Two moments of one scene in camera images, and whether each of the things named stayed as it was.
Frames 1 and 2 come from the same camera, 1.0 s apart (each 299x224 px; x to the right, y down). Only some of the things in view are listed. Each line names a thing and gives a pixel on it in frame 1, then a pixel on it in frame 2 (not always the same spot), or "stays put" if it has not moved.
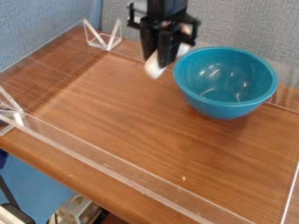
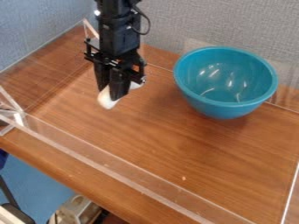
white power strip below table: [79, 210] stays put
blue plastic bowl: [227, 80] stays put
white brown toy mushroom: [153, 69] → [104, 96]
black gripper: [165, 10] → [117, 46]
